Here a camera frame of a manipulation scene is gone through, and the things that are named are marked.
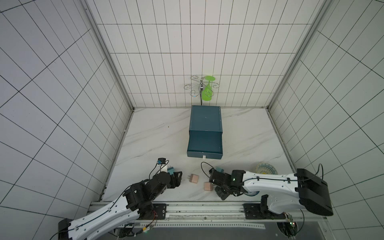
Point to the teal drawer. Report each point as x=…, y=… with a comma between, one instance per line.
x=205, y=144

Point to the yellow patterned bowl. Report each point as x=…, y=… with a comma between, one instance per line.
x=266, y=169

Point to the aluminium mounting rail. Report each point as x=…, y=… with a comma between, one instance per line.
x=217, y=215

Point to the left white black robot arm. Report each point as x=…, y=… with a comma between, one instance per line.
x=135, y=203

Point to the teal drawer cabinet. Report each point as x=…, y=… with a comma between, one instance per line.
x=206, y=118

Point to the pink plug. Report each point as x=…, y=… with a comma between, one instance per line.
x=193, y=178
x=208, y=186

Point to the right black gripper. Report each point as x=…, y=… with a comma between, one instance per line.
x=218, y=183

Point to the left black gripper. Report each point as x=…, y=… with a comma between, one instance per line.
x=174, y=177

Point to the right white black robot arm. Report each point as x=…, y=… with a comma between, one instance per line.
x=280, y=193

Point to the silver glass holder stand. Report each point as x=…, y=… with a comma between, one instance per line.
x=196, y=87

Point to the teal plug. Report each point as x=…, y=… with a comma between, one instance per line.
x=170, y=170
x=220, y=170

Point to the blue white patterned bowl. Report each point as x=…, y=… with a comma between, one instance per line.
x=252, y=194

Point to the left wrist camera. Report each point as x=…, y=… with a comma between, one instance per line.
x=162, y=163

